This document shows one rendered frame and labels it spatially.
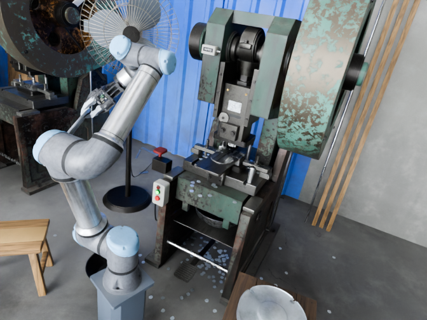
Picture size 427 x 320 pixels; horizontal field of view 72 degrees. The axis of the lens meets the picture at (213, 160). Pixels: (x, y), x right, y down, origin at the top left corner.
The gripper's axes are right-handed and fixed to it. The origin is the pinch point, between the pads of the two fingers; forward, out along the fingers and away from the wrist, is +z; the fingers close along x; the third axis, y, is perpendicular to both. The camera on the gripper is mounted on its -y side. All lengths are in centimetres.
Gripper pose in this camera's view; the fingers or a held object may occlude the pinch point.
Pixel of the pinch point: (85, 113)
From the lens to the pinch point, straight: 127.2
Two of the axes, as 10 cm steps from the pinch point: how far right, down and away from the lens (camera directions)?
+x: 5.8, 6.7, 4.6
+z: -7.9, 5.9, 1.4
